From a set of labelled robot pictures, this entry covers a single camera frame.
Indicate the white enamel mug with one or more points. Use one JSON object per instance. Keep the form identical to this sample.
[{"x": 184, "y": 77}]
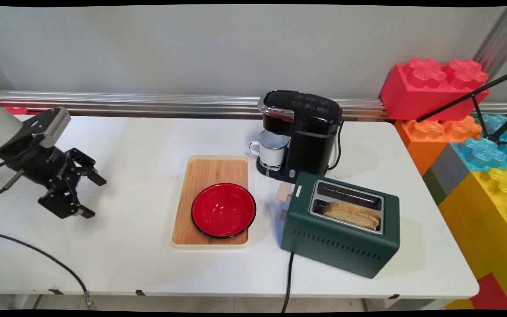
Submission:
[{"x": 273, "y": 152}]

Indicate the big blue toy block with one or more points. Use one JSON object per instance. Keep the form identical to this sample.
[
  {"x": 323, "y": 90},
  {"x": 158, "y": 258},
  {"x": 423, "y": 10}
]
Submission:
[{"x": 484, "y": 152}]

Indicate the wooden serving tray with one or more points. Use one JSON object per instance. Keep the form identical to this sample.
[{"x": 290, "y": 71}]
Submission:
[{"x": 209, "y": 169}]

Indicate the wooden toaster lever knob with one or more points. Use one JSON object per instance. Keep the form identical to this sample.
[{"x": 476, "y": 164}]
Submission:
[{"x": 284, "y": 192}]

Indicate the aluminium rail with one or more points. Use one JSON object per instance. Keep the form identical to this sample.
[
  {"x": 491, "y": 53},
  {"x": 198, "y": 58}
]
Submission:
[{"x": 148, "y": 103}]

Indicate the big red toy block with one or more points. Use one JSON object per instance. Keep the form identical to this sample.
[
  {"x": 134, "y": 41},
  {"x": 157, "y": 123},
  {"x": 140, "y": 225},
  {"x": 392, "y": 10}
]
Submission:
[{"x": 420, "y": 97}]

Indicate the big yellow toy block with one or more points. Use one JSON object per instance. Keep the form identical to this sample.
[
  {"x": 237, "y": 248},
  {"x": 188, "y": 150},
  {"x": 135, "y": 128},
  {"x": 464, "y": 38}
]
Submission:
[{"x": 486, "y": 220}]

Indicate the bread slice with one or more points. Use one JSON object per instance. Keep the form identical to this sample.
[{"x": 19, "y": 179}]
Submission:
[{"x": 352, "y": 214}]

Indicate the dark green toy block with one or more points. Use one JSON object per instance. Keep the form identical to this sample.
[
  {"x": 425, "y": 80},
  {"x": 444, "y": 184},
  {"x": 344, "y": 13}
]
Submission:
[{"x": 434, "y": 187}]

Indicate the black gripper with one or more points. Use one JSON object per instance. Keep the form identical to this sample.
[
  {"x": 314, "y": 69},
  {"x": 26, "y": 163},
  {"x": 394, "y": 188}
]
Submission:
[{"x": 38, "y": 165}]

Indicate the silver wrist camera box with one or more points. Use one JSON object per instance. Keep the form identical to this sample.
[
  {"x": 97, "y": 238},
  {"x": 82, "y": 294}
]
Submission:
[{"x": 55, "y": 127}]

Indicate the black tripod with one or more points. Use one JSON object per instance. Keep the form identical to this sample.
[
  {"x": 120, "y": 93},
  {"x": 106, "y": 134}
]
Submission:
[{"x": 478, "y": 108}]

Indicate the green toaster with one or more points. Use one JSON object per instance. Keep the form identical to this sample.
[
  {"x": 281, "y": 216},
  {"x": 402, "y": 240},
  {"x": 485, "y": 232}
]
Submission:
[{"x": 337, "y": 246}]

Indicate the small red toy block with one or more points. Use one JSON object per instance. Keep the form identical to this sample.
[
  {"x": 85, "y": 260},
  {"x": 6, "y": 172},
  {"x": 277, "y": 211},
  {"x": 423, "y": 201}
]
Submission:
[{"x": 491, "y": 293}]

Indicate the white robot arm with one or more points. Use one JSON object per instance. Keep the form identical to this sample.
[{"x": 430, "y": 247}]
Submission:
[{"x": 0, "y": 127}]

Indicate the aluminium post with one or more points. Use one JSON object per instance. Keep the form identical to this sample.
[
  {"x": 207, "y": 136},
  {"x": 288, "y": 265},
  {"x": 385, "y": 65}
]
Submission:
[{"x": 500, "y": 39}]

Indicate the red bowl black rim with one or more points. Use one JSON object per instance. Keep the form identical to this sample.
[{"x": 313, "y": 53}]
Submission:
[{"x": 223, "y": 210}]

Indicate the low red toy block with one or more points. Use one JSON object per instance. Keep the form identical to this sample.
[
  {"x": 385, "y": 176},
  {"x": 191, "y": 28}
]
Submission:
[{"x": 18, "y": 110}]

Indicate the black coffee machine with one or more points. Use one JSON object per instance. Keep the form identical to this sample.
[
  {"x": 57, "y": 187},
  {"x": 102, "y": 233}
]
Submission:
[{"x": 313, "y": 136}]

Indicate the big orange toy block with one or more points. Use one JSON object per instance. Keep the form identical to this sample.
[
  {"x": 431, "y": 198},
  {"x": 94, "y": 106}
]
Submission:
[{"x": 425, "y": 141}]

